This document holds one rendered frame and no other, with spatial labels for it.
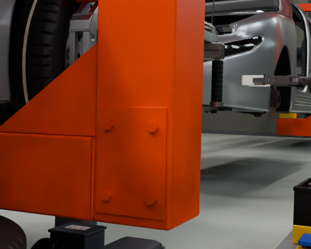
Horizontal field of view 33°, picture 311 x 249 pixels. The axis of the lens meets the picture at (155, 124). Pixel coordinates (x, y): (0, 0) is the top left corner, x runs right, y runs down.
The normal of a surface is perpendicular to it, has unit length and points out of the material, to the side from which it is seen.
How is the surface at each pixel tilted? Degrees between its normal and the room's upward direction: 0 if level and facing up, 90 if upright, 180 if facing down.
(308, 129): 90
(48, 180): 90
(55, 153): 90
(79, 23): 90
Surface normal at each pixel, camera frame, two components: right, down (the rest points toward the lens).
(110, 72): -0.41, 0.02
